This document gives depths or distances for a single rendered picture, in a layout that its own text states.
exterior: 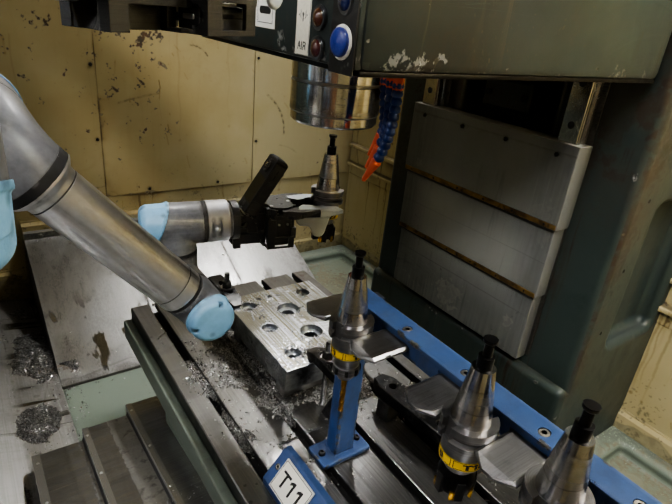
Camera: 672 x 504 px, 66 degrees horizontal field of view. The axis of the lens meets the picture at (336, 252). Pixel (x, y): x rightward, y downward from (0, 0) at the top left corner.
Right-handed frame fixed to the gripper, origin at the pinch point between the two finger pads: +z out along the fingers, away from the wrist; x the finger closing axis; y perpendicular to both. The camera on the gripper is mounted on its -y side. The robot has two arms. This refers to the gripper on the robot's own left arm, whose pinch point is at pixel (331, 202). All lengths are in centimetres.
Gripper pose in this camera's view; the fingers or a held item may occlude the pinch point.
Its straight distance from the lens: 102.2
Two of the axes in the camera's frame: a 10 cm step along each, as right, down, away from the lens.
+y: -0.9, 9.0, 4.2
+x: 4.0, 4.2, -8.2
